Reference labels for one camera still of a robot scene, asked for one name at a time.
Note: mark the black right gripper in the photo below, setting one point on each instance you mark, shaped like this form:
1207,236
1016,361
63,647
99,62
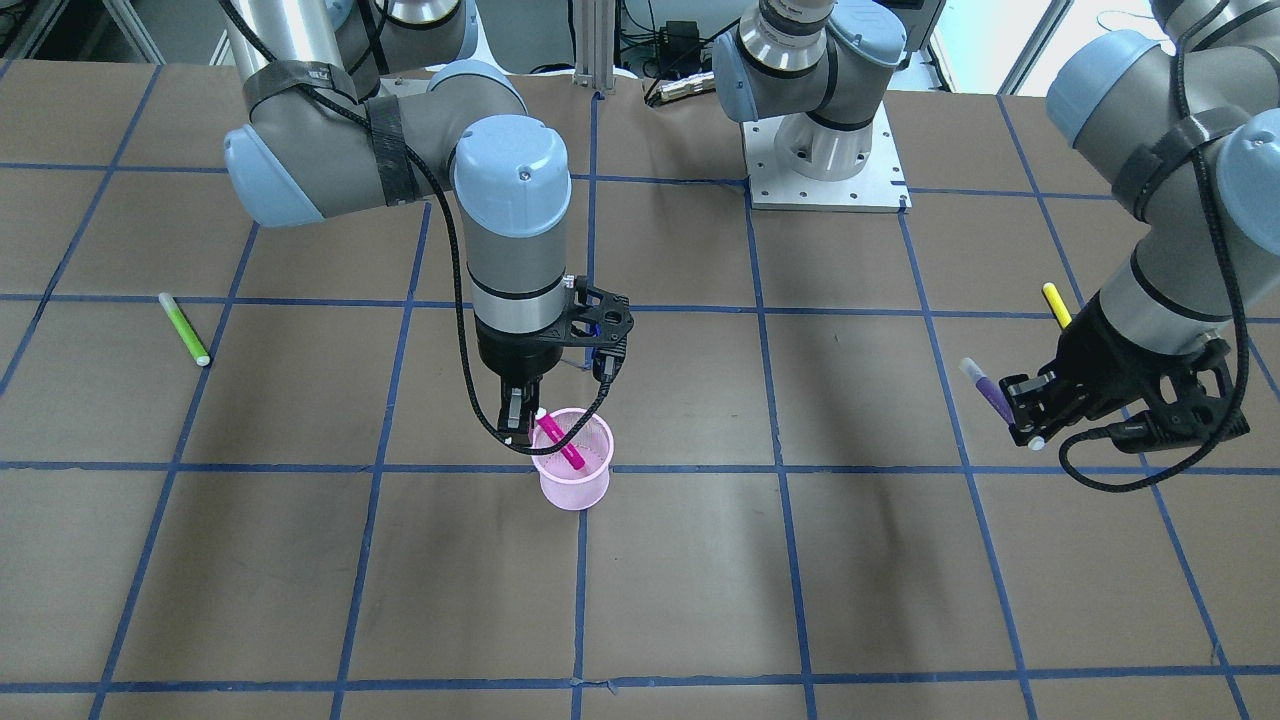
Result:
514,356

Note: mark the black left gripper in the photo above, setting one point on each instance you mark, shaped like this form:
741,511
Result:
1105,358

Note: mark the pink marker pen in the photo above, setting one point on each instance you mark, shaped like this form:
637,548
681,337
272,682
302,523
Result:
555,433

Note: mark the purple marker pen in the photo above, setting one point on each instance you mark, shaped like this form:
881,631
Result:
987,388

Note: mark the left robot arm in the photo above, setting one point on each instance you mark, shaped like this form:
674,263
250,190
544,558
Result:
1174,135

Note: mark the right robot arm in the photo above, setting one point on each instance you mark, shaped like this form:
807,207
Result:
319,145

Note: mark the pink mesh cup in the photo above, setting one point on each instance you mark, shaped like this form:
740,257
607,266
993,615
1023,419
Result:
577,476

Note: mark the yellow marker pen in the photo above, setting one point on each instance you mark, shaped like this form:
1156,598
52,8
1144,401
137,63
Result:
1056,304

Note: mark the green marker pen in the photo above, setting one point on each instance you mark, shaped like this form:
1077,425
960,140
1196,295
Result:
185,330

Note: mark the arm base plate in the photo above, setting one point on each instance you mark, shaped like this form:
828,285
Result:
796,165

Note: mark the aluminium frame post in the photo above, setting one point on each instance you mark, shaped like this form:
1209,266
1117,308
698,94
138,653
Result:
594,42

